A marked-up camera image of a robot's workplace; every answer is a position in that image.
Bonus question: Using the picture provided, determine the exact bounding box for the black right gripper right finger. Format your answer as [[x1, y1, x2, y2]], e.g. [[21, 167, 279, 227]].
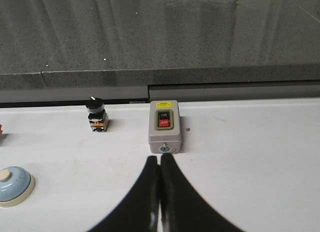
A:
[[160, 153, 241, 232]]

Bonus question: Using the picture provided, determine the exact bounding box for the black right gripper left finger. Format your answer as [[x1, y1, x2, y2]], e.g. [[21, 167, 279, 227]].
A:
[[90, 156, 158, 232]]

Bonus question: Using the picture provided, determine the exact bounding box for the blue and cream call bell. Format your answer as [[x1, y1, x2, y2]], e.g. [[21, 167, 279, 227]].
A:
[[0, 166, 35, 208]]

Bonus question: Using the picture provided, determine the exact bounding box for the grey stone counter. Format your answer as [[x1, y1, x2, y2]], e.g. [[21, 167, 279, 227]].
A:
[[0, 0, 320, 108]]

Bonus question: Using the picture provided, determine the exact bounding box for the grey on/off switch box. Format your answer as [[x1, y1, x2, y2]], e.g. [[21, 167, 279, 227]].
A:
[[148, 100, 182, 154]]

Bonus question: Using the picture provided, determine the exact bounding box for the black rotary selector switch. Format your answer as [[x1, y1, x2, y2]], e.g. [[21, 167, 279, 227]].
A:
[[85, 96, 109, 132]]

